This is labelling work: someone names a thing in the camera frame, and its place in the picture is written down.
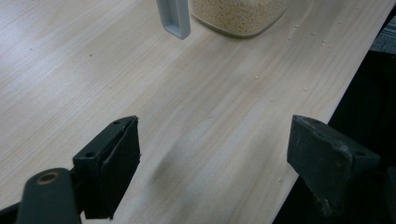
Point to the clear jar of grains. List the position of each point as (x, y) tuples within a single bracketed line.
[(236, 15)]

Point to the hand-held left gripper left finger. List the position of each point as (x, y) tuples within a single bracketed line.
[(109, 165)]

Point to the clear jar with grey lid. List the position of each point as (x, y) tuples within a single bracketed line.
[(176, 18)]

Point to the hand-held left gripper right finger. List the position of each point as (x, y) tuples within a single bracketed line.
[(323, 158)]

